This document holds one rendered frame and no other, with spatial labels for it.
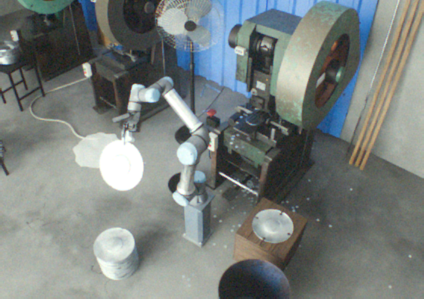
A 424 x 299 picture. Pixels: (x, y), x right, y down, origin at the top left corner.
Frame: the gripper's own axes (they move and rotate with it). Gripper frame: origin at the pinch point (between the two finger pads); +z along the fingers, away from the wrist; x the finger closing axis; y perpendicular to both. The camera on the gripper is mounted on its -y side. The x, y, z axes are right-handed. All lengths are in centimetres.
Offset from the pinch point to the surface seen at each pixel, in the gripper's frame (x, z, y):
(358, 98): 160, -88, 160
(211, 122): 83, -31, 33
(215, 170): 110, 6, 39
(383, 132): 167, -60, 191
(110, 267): 38, 86, -11
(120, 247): 43, 71, -7
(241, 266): 29, 61, 77
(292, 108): 15, -38, 91
